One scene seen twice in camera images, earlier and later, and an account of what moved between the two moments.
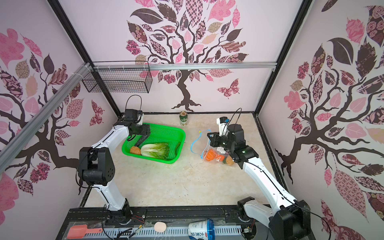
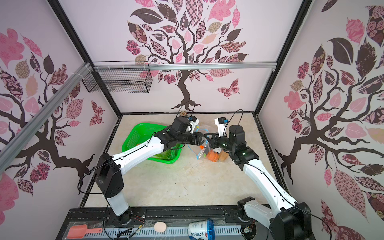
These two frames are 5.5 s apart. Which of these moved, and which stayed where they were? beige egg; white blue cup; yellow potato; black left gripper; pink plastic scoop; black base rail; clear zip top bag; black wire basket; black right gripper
Moved: yellow potato; black left gripper; clear zip top bag
Stayed: black wire basket; beige egg; white blue cup; pink plastic scoop; black base rail; black right gripper
